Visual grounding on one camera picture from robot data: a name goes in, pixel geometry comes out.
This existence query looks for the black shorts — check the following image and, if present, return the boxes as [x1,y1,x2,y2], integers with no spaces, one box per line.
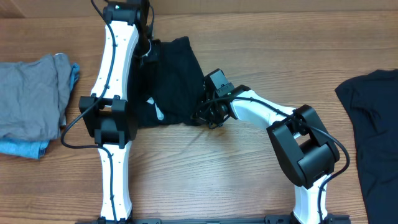
[127,36,205,128]

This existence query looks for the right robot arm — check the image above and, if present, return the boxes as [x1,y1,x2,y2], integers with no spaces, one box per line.
[193,69,340,223]

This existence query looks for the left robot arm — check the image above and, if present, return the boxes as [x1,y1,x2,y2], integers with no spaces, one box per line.
[79,1,153,223]

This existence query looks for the grey folded shirt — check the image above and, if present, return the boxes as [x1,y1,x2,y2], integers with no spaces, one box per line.
[1,53,72,141]

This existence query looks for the blue folded shirt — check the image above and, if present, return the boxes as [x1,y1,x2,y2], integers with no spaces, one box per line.
[1,63,80,159]

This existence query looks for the black shirt pile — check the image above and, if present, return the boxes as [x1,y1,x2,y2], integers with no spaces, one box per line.
[335,70,397,223]

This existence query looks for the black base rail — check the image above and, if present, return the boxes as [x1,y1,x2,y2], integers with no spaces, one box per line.
[76,214,351,224]

